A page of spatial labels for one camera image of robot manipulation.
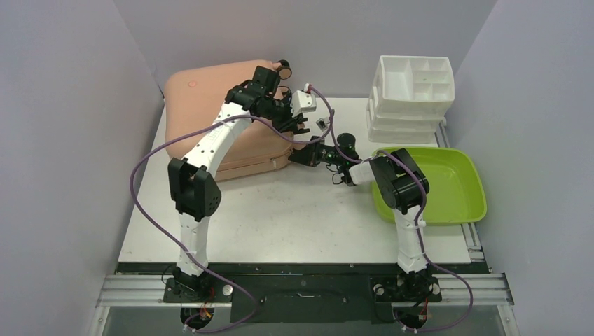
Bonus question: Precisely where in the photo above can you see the pink hard-shell suitcase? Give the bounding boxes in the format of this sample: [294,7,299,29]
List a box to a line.
[165,59,293,181]

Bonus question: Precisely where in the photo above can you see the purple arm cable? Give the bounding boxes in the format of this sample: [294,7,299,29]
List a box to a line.
[333,149,474,334]
[129,84,336,334]

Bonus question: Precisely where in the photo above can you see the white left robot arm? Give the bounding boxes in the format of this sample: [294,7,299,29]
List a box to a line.
[165,59,316,301]

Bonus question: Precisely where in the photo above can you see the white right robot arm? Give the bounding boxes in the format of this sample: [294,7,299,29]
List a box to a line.
[289,133,436,302]

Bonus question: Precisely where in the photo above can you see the green plastic tray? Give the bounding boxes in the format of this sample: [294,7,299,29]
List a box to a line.
[371,146,488,226]

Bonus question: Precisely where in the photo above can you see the white drawer organizer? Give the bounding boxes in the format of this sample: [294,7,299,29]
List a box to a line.
[366,55,455,144]

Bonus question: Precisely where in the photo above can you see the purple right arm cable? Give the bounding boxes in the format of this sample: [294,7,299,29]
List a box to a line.
[333,149,474,334]

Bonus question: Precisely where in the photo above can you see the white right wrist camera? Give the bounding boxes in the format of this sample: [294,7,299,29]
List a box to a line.
[315,118,330,131]

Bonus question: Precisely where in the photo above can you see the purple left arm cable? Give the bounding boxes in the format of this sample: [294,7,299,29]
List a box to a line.
[129,84,336,334]

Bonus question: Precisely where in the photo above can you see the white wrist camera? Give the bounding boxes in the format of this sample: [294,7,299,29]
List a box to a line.
[291,90,317,117]
[315,118,330,131]

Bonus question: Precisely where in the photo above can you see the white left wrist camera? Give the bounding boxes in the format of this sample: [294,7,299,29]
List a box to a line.
[291,90,317,117]

